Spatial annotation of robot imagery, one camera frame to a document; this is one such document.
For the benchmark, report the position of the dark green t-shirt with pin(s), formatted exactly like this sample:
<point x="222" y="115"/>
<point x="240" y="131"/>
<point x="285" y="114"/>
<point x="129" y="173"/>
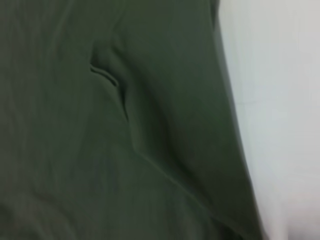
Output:
<point x="112" y="125"/>

